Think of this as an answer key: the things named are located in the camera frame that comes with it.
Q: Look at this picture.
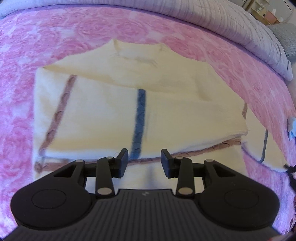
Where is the blue white small object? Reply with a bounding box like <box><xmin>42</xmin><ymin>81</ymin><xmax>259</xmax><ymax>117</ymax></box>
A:
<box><xmin>287</xmin><ymin>117</ymin><xmax>296</xmax><ymax>141</ymax></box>

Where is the cream knit sweater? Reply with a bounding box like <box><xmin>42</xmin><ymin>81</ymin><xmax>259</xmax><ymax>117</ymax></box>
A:
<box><xmin>33</xmin><ymin>40</ymin><xmax>287</xmax><ymax>189</ymax></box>

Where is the pink rose pattern blanket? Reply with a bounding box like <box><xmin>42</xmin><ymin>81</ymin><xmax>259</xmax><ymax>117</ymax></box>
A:
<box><xmin>1</xmin><ymin>5</ymin><xmax>295</xmax><ymax>237</ymax></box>

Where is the wooden shelf with items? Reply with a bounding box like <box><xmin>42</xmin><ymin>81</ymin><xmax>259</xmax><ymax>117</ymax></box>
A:
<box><xmin>242</xmin><ymin>0</ymin><xmax>283</xmax><ymax>26</ymax></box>

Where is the grey ribbed quilt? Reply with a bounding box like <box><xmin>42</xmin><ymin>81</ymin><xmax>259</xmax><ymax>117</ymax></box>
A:
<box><xmin>1</xmin><ymin>0</ymin><xmax>293</xmax><ymax>81</ymax></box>

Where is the grey pillow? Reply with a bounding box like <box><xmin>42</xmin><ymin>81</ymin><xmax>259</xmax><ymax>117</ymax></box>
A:
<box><xmin>267</xmin><ymin>23</ymin><xmax>296</xmax><ymax>64</ymax></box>

